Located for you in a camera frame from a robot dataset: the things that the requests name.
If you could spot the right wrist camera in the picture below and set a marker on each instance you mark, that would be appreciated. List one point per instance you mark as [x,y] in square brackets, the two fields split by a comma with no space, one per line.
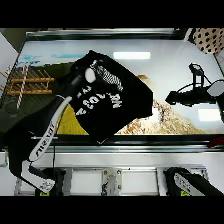
[196,70]

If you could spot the red white striped stick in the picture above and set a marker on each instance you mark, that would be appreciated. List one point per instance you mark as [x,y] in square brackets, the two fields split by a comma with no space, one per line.
[22,85]

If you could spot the white black-dotted cloth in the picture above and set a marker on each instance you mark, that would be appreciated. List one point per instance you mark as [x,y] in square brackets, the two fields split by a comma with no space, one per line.
[208,40]

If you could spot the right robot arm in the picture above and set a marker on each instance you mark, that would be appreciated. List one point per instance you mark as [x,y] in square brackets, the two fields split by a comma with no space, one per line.
[196,97]

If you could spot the black printed T-shirt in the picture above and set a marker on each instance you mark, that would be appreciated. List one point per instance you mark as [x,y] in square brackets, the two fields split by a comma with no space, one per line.
[110,113]

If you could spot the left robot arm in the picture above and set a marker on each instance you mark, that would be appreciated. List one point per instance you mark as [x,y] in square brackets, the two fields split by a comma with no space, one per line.
[23,133]

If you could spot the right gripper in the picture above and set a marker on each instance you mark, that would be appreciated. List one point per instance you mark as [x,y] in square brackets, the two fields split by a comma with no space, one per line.
[176,98]

